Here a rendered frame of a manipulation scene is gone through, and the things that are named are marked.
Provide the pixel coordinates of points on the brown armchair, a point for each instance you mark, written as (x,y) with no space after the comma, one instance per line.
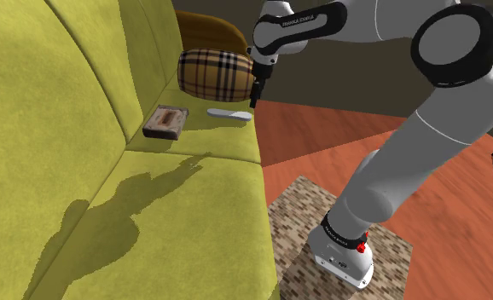
(209,31)

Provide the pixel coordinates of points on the brick patterned robot stand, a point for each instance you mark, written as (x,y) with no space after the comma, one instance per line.
(309,286)

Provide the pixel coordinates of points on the yellow green sofa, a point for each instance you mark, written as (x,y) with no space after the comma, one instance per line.
(63,124)

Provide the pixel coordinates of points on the brown rectangular box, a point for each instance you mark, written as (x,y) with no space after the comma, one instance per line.
(166,121)

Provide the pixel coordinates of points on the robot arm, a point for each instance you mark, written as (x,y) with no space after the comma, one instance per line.
(433,137)

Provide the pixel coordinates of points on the tan plaid cushion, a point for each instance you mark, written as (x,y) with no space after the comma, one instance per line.
(213,74)

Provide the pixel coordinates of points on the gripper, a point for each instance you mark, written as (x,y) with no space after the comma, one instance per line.
(261,74)

